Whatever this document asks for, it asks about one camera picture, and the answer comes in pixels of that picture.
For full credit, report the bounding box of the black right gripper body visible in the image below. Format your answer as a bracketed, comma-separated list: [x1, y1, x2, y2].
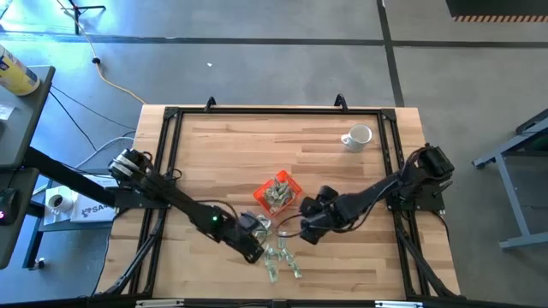
[316, 185, 343, 234]

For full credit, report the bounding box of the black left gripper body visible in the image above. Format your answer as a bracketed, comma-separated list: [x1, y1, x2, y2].
[222, 222, 262, 258]

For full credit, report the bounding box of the orange plastic basket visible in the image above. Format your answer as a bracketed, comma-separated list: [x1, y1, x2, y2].
[252, 169, 304, 216]

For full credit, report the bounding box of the patterned white mug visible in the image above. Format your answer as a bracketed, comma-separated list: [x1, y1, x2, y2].
[340, 123, 374, 153]

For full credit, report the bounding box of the silver aluminium bar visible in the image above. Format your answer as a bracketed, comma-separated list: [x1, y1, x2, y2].
[135, 299, 186, 308]
[374, 300, 424, 308]

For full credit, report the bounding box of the white printed box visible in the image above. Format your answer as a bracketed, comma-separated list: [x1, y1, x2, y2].
[69, 174, 120, 224]

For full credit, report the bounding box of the dark side table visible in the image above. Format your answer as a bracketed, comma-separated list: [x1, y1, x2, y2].
[21, 170, 119, 271]

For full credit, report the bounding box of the black diagonal beam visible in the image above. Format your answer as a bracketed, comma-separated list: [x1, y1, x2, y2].
[23, 146, 125, 210]

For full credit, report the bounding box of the black device with red light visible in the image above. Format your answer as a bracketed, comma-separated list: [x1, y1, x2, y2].
[0, 187, 19, 227]

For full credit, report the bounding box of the grey side desk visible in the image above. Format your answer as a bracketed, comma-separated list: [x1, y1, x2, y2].
[0, 63, 57, 169]

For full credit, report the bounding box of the black mat with hazard stripe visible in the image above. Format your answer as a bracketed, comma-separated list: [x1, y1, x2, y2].
[444, 0, 548, 24]

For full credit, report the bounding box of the black tripod stand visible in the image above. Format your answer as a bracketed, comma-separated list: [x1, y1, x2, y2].
[63, 0, 107, 36]

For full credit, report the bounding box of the yellow wipes canister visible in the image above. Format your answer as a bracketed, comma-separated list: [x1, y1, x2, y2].
[0, 44, 41, 97]

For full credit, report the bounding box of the black aluminium table frame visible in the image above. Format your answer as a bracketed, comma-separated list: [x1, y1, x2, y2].
[92, 104, 463, 300]

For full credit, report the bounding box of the white floor cable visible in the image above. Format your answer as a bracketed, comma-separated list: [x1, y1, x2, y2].
[74, 135, 137, 170]

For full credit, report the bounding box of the blue grey desk frame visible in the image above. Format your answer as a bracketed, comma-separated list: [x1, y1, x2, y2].
[471, 107, 548, 251]

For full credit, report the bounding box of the black floor cable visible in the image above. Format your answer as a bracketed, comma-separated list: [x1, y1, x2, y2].
[50, 84, 138, 131]
[48, 90, 98, 151]

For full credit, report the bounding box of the yellow extension cable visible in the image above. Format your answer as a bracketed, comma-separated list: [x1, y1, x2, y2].
[55, 0, 147, 106]

